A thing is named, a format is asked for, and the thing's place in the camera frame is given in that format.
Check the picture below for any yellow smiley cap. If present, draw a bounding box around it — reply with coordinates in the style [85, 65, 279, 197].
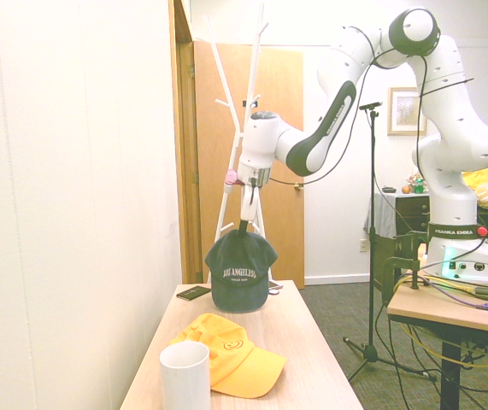
[168, 313, 289, 400]

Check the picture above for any white mug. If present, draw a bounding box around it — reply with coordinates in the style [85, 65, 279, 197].
[159, 341, 211, 410]

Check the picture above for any wooden door frame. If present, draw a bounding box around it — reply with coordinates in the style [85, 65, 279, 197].
[168, 0, 204, 285]

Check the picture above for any navy Los Angeles cap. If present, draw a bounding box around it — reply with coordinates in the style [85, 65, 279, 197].
[203, 230, 279, 313]

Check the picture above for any yellow cable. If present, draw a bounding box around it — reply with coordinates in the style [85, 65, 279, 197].
[391, 272, 486, 298]

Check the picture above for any black tripod stand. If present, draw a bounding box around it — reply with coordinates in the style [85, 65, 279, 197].
[341, 108, 438, 384]

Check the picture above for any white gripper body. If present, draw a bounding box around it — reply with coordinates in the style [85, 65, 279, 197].
[239, 184, 263, 225]

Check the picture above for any grey cloth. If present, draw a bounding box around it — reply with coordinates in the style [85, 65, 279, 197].
[362, 191, 398, 238]

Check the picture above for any wooden door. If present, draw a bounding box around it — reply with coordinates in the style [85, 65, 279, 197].
[193, 40, 307, 288]

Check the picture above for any purple cable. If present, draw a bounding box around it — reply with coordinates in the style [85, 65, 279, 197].
[420, 276, 488, 312]

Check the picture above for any white coat rack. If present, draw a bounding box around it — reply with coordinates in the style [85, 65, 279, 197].
[203, 3, 270, 253]

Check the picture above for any black screw clamp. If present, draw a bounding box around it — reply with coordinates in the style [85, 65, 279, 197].
[381, 230, 426, 307]

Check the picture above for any framed wall picture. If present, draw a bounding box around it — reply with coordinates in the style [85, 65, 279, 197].
[386, 86, 429, 138]

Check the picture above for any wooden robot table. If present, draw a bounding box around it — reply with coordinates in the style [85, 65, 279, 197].
[386, 247, 488, 410]

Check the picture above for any dark wooden cabinet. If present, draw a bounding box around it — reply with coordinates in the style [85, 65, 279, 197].
[394, 191, 488, 260]

